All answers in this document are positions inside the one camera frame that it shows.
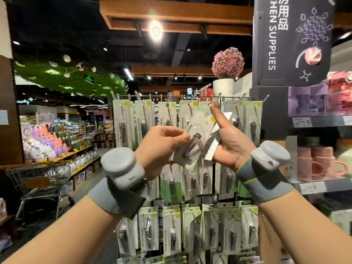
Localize person's left hand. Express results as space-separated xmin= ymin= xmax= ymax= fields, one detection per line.
xmin=135 ymin=125 xmax=192 ymax=181

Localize person's right hand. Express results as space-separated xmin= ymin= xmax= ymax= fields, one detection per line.
xmin=209 ymin=102 xmax=257 ymax=173

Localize pink ceramic mug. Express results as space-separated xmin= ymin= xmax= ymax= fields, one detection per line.
xmin=315 ymin=147 xmax=351 ymax=179
xmin=297 ymin=147 xmax=326 ymax=183

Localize grey kitchenware shelf unit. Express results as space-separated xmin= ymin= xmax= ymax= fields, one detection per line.
xmin=285 ymin=38 xmax=352 ymax=235

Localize dark hanging aisle sign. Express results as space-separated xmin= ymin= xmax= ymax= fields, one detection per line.
xmin=252 ymin=0 xmax=336 ymax=87

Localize wooden laundry shelf unit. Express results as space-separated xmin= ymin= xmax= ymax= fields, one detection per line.
xmin=0 ymin=143 xmax=103 ymax=191

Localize wooden detergent shelf unit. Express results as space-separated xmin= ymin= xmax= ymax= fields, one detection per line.
xmin=0 ymin=198 xmax=17 ymax=252

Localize purple boxed appliance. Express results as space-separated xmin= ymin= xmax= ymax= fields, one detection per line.
xmin=287 ymin=82 xmax=331 ymax=117

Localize distant goods display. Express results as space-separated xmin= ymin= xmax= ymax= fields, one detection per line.
xmin=93 ymin=121 xmax=114 ymax=150

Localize wooden post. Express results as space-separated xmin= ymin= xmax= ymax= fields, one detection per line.
xmin=250 ymin=85 xmax=300 ymax=264

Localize row of pink red packs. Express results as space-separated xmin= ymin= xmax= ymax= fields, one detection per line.
xmin=327 ymin=71 xmax=352 ymax=115

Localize person's left forearm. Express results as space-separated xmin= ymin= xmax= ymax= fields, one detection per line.
xmin=5 ymin=198 xmax=124 ymax=264

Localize pink flowers in white pot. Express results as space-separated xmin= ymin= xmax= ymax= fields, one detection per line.
xmin=212 ymin=47 xmax=246 ymax=98

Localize grey wrist tracker band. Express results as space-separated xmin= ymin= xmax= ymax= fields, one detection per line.
xmin=88 ymin=147 xmax=147 ymax=220
xmin=235 ymin=140 xmax=296 ymax=205

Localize wooden ceiling frame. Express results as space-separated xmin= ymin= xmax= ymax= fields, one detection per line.
xmin=99 ymin=0 xmax=352 ymax=36

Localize large white product box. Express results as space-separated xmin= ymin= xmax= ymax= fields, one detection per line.
xmin=285 ymin=135 xmax=299 ymax=183

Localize wooden pillar panel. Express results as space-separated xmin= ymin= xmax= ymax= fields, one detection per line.
xmin=0 ymin=0 xmax=24 ymax=166

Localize round ceiling lamp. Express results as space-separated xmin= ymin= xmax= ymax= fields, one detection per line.
xmin=147 ymin=20 xmax=165 ymax=42

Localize green hanging ceiling decor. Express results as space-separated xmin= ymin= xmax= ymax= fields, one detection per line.
xmin=14 ymin=54 xmax=129 ymax=98

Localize empty silver shopping cart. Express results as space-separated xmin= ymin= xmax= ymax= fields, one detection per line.
xmin=4 ymin=161 xmax=76 ymax=221

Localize row of pastel laundry bottles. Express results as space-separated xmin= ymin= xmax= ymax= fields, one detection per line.
xmin=21 ymin=124 xmax=94 ymax=163

